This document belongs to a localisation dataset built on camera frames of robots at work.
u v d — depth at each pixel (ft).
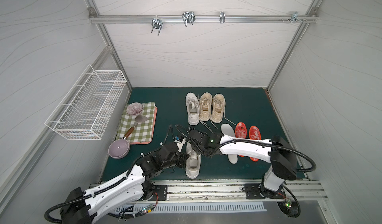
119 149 2.83
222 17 2.57
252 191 2.41
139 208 2.30
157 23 2.59
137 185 1.71
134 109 3.43
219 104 3.35
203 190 2.47
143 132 3.14
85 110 2.26
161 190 2.42
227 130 3.16
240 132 3.13
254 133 3.13
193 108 3.26
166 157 1.94
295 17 2.51
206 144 1.95
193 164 2.57
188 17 2.52
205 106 3.35
